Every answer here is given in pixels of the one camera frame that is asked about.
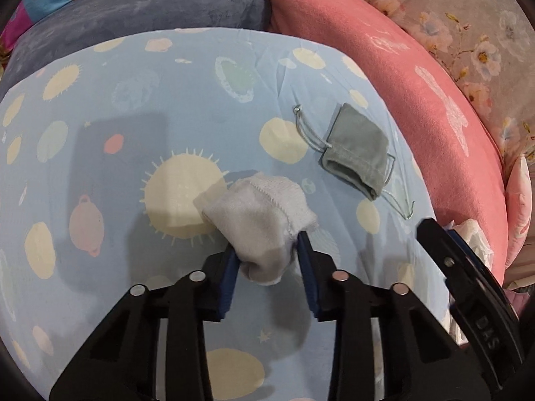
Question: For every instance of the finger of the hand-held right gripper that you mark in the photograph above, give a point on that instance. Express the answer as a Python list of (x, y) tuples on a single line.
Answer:
[(472, 296)]

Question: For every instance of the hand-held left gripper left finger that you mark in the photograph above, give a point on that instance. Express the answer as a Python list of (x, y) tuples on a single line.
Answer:
[(228, 284)]

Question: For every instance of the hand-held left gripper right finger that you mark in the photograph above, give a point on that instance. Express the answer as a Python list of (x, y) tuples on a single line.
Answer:
[(309, 284)]

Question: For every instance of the white sock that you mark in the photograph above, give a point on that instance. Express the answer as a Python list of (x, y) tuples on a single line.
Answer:
[(255, 225)]

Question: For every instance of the white plastic bag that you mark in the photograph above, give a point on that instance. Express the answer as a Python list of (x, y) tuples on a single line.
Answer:
[(476, 238)]

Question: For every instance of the pink floral pillow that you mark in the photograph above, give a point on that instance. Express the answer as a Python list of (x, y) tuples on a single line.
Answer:
[(518, 209)]

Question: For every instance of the pink blanket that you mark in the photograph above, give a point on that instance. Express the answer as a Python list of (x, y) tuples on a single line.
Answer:
[(397, 71)]

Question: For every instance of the floral quilt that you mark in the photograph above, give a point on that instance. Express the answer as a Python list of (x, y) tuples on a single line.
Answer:
[(468, 21)]

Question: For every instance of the blue-grey velvet pillow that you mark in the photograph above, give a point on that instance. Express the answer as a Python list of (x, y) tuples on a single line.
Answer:
[(138, 12)]

